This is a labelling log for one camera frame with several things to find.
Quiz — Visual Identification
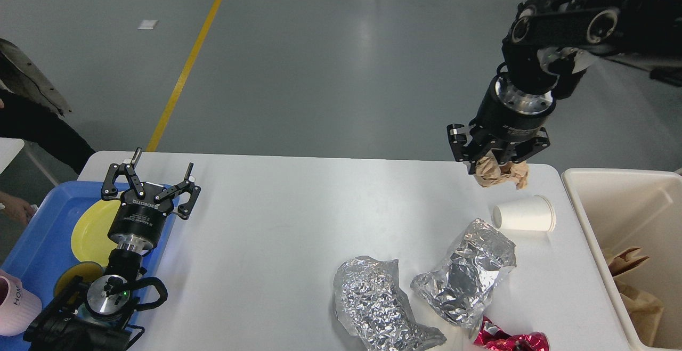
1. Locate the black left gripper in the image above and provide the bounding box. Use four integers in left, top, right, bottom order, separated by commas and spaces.
100, 147, 202, 256

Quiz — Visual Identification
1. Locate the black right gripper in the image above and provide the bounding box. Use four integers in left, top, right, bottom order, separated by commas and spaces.
446, 74, 556, 175

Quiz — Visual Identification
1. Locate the brown paper ball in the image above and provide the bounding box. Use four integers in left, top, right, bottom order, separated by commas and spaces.
474, 151, 530, 189

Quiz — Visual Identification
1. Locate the yellow plastic plate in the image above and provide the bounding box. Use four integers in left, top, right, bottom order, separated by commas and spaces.
70, 200, 120, 267

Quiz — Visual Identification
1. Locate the brown paper bag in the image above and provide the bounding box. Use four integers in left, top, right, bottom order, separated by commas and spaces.
602, 247, 650, 277
614, 279, 664, 347

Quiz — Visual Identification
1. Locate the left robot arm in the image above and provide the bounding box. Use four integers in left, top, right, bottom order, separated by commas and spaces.
23, 149, 201, 350

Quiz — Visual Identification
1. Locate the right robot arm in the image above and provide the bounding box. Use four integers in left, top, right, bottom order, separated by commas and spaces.
446, 0, 681, 175

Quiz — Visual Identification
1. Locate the person's hand at left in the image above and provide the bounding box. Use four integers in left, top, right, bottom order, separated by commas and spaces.
1, 191, 37, 226

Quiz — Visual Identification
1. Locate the white paper cup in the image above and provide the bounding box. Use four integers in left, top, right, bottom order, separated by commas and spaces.
492, 195, 556, 232

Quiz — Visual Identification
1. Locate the crumpled aluminium foil upper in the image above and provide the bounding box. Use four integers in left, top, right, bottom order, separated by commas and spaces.
411, 218, 517, 330

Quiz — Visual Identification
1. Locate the crumpled aluminium foil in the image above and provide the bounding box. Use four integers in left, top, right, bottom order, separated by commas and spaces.
411, 218, 517, 330
333, 256, 446, 350

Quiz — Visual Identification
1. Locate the white plastic bin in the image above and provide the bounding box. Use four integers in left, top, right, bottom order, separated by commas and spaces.
561, 169, 681, 350

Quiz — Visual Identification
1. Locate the small white side table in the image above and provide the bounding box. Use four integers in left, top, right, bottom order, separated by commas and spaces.
0, 138, 59, 186

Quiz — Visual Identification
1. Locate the pink mug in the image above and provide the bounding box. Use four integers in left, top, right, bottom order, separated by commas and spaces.
1, 271, 43, 337

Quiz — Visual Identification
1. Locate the crushed red can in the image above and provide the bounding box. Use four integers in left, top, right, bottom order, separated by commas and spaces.
473, 316, 550, 350

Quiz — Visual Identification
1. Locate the crumpled aluminium foil lower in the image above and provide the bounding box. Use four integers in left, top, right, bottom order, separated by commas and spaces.
333, 256, 446, 350

